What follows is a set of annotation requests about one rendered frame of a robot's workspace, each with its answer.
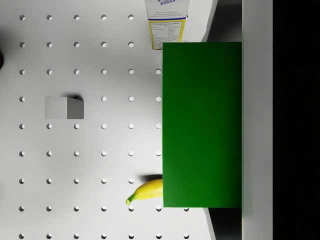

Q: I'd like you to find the banana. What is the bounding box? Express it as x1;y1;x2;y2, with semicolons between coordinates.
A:
125;178;164;206

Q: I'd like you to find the yellow and white box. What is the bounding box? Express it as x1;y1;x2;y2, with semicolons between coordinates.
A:
144;0;191;51

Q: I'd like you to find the grey cube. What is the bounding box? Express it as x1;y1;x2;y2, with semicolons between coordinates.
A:
44;96;85;120

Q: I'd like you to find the green block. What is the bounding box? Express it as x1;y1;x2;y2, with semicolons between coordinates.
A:
162;41;243;209

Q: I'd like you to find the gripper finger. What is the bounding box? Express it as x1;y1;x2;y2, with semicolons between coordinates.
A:
206;0;243;43
203;207;243;240

